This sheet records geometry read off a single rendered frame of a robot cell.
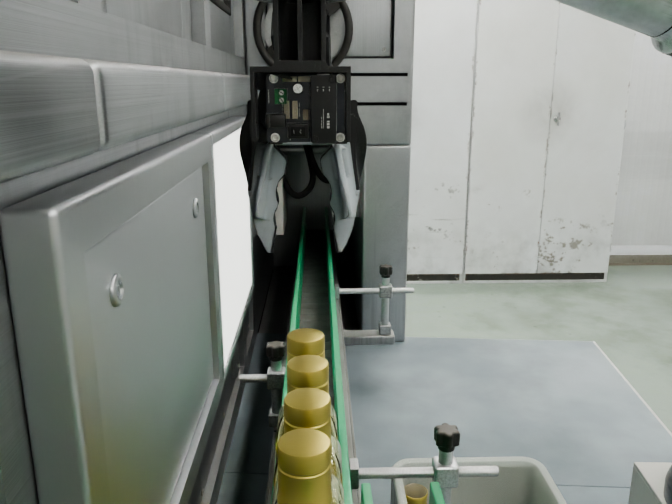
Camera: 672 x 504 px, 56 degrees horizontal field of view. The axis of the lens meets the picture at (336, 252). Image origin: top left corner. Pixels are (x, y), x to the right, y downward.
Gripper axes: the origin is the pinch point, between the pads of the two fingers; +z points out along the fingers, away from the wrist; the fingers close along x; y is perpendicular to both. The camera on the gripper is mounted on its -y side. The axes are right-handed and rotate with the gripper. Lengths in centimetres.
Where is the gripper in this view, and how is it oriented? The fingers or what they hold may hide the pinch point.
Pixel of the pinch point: (304, 235)
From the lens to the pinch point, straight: 54.1
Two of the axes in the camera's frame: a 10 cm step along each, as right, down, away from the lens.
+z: 0.0, 9.6, 2.6
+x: 10.0, -0.1, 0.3
